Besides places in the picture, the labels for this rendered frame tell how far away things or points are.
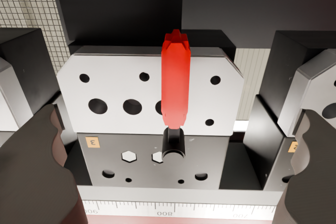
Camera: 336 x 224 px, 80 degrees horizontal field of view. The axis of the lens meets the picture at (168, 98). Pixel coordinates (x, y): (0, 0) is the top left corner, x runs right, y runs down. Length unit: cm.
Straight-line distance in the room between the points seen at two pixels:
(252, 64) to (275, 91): 306
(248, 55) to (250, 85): 49
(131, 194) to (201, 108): 15
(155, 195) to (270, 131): 15
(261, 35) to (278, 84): 54
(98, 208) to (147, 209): 6
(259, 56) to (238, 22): 255
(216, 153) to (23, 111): 19
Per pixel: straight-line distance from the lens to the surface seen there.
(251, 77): 339
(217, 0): 70
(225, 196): 28
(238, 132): 53
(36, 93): 26
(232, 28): 73
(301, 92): 20
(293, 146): 24
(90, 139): 22
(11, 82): 23
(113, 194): 28
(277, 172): 26
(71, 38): 21
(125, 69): 16
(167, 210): 30
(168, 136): 15
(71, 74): 18
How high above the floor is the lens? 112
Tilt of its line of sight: 31 degrees up
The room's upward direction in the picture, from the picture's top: 180 degrees counter-clockwise
